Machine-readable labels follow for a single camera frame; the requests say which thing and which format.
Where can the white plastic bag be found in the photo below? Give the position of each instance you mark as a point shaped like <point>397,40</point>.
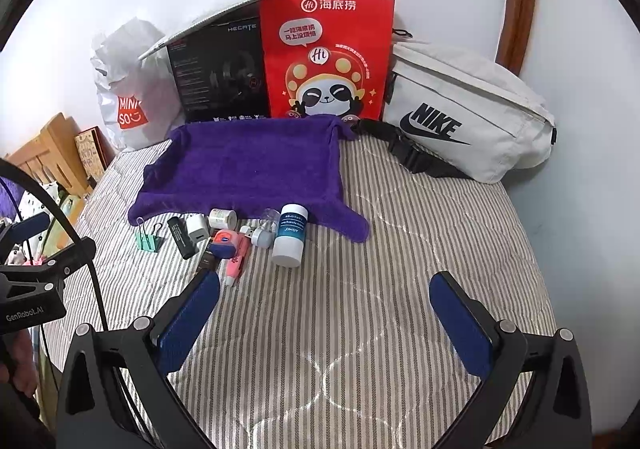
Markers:
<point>125,79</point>

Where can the black gold tube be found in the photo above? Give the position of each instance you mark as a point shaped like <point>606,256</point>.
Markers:
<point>207,261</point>

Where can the purple towel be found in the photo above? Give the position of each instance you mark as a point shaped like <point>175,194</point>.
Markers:
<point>250,164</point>

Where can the striped quilt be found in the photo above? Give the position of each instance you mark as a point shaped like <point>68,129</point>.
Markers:
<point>375,279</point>

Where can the black stick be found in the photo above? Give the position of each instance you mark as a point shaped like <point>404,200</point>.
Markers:
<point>180,239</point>

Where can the purple fuzzy cloth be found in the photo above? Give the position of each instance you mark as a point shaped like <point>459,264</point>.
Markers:
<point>10,199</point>

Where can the white tape roll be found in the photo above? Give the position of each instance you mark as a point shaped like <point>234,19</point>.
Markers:
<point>221,219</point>

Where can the person's left hand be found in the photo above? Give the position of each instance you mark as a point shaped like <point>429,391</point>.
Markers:
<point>22,361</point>

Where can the red paper bag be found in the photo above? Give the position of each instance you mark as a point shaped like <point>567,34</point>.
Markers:
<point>325,44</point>

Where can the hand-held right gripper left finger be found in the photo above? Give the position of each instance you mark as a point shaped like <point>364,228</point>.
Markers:
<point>190,314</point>

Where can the white bottle blue label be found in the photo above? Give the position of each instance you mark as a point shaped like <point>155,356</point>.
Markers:
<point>290,239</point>

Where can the white charger plug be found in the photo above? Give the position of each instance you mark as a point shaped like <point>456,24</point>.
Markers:
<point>197,229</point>

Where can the blue balm tin orange label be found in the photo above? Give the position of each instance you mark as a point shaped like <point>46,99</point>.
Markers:
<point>223,244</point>

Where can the white waist bag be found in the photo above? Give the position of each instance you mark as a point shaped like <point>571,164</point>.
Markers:
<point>475,94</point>

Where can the green binder clip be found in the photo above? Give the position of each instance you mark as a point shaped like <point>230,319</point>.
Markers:
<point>149,243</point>

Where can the white plug-in night light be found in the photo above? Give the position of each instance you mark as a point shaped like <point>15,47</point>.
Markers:
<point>261,236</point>

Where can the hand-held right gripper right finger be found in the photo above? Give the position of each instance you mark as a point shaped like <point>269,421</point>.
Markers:
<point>460,329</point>

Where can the black cardboard box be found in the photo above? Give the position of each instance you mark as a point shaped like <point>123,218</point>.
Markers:
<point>220,74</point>

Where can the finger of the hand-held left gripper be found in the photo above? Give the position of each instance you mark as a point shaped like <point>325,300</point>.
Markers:
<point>60,264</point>
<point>30,226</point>

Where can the clear plastic cap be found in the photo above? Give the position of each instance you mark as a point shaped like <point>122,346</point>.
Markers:
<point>270,218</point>

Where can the wooden headboard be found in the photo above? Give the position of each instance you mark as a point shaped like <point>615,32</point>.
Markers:
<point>50,144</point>

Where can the framed picture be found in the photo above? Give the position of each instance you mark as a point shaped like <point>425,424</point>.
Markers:
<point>90,149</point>

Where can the pink correction pen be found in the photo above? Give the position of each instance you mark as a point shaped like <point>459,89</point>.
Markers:
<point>236,264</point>

